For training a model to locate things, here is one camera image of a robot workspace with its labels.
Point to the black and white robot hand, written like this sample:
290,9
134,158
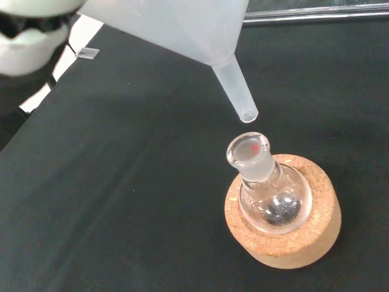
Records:
27,51

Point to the clear round-bottom glass flask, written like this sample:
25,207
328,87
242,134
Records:
275,197

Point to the small clear cloth clip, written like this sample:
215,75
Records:
87,53

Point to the black bench cloth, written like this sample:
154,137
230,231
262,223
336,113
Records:
106,182

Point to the grey metal rail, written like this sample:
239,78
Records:
319,16

